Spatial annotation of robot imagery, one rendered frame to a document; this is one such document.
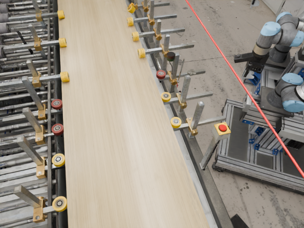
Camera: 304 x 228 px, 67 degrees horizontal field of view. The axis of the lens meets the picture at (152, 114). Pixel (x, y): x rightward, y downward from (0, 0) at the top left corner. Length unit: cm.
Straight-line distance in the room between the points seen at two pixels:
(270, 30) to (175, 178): 95
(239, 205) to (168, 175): 118
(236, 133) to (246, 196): 63
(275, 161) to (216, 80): 137
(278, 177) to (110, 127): 166
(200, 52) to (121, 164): 262
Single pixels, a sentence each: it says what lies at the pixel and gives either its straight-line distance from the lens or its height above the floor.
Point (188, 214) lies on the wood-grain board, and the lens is 143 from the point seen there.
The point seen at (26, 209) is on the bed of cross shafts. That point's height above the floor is 71.
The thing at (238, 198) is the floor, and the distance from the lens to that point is 254.
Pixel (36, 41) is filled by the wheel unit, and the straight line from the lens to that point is 237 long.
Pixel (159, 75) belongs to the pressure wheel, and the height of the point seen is 91.
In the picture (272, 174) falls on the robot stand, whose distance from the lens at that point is 251.
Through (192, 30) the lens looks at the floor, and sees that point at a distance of 417.
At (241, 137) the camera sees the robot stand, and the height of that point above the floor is 21.
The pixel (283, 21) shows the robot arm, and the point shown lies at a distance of 141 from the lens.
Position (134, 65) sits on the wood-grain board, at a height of 90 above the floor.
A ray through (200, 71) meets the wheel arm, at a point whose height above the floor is 86.
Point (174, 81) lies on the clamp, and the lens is 199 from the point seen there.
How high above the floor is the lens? 228
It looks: 54 degrees down
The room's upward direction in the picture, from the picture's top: 3 degrees clockwise
